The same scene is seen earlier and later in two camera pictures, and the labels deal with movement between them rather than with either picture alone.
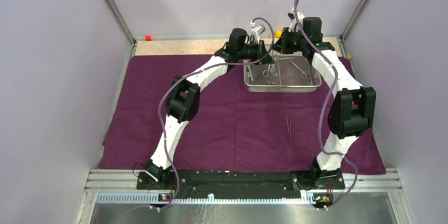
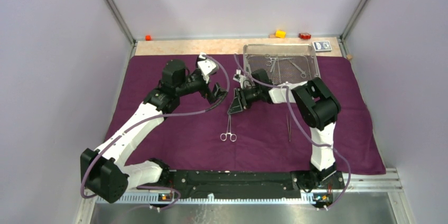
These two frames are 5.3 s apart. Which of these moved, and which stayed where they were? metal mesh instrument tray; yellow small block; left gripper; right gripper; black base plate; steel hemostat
Moved: right gripper; left gripper; steel hemostat
Stayed: black base plate; metal mesh instrument tray; yellow small block
